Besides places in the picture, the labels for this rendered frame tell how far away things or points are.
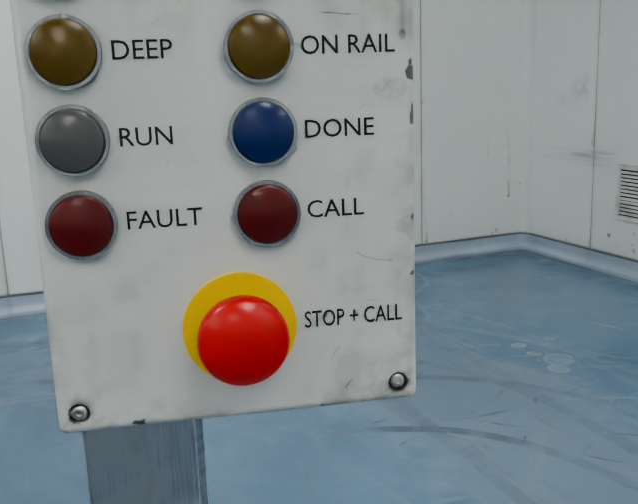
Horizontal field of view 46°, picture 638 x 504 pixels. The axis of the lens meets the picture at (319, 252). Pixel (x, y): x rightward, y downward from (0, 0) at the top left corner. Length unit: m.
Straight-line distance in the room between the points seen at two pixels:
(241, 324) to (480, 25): 4.52
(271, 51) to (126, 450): 0.23
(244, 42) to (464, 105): 4.41
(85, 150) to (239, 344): 0.10
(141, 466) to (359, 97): 0.23
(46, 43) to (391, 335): 0.20
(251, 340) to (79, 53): 0.14
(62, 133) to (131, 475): 0.20
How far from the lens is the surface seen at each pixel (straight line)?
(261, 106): 0.33
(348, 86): 0.34
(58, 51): 0.33
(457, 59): 4.70
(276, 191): 0.33
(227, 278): 0.34
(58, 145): 0.33
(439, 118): 4.64
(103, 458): 0.44
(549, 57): 4.83
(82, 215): 0.33
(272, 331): 0.32
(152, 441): 0.44
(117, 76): 0.34
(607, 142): 4.46
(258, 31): 0.33
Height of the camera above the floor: 1.06
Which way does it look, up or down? 12 degrees down
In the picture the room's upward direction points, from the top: 2 degrees counter-clockwise
